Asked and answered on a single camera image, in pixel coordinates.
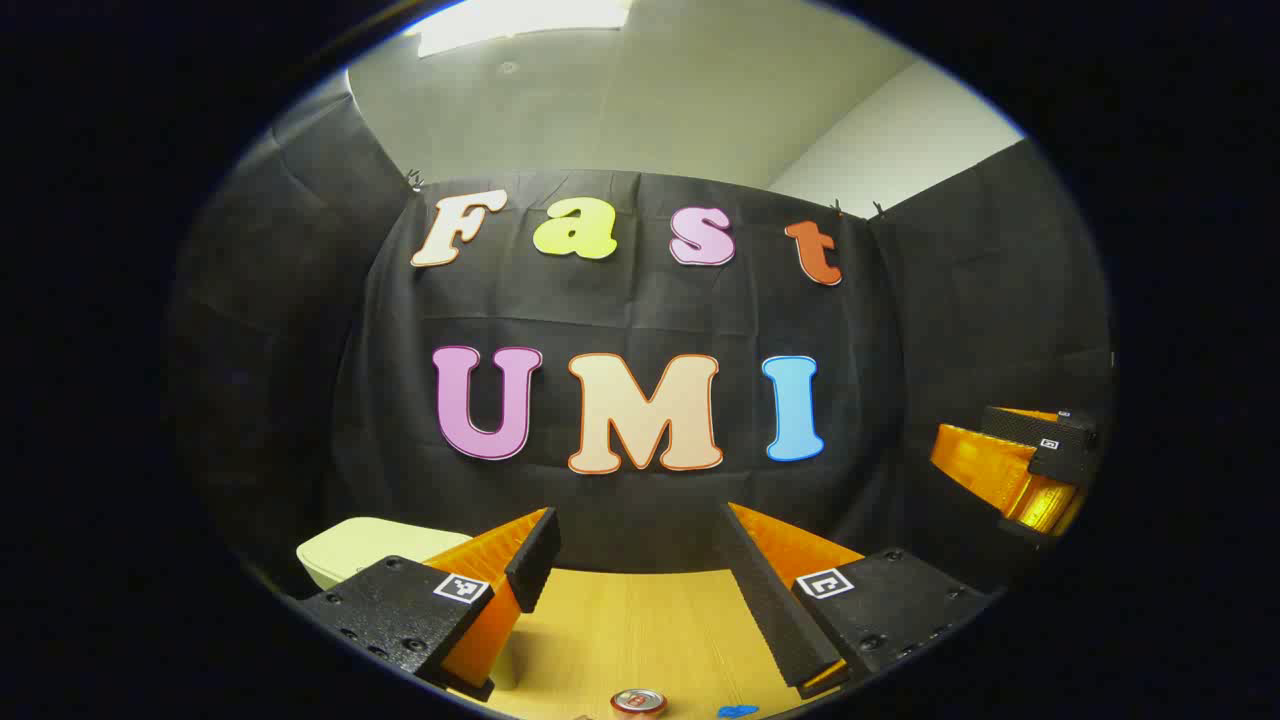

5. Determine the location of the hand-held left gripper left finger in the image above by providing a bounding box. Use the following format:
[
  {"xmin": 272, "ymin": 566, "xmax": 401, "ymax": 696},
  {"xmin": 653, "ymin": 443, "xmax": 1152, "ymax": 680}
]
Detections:
[{"xmin": 298, "ymin": 507, "xmax": 561, "ymax": 703}]

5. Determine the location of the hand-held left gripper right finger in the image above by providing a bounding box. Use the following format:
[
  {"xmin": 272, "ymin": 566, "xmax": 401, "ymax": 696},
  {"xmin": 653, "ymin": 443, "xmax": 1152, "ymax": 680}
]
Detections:
[{"xmin": 713, "ymin": 502, "xmax": 993, "ymax": 701}]

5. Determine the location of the pale green desktop garbage bin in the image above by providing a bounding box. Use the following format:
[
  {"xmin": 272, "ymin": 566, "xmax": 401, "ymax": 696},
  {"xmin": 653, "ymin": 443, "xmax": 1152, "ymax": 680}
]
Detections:
[{"xmin": 297, "ymin": 517, "xmax": 523, "ymax": 691}]

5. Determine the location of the black backdrop cloth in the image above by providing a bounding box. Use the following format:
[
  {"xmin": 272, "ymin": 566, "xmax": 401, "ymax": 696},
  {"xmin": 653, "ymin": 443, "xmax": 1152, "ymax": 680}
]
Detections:
[{"xmin": 170, "ymin": 90, "xmax": 1116, "ymax": 601}]

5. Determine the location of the ceiling light panel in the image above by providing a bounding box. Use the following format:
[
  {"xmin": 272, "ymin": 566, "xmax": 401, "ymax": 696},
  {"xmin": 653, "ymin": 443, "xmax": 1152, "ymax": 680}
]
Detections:
[{"xmin": 405, "ymin": 0, "xmax": 633, "ymax": 58}]

